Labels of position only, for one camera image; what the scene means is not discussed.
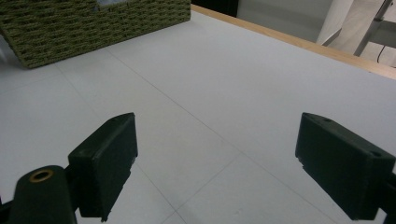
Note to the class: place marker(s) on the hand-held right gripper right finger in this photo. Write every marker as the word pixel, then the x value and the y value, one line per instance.
pixel 342 168

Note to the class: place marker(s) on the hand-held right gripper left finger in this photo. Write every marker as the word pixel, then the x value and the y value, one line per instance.
pixel 102 165

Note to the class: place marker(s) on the green woven basket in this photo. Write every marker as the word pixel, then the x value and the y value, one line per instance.
pixel 93 31

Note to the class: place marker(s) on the white panel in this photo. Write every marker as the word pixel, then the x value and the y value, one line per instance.
pixel 280 15

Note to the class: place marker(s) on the white metal desk frame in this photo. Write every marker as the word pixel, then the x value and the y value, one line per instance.
pixel 375 25

